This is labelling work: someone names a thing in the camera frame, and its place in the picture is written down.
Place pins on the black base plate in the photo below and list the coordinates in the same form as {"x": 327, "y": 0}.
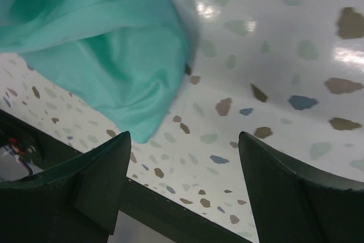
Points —
{"x": 139, "y": 202}

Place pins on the teal t shirt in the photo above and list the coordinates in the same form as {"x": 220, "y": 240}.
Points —
{"x": 125, "y": 58}

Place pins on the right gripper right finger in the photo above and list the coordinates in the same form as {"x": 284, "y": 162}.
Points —
{"x": 292, "y": 201}

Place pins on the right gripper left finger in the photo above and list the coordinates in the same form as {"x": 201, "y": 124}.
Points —
{"x": 75, "y": 201}

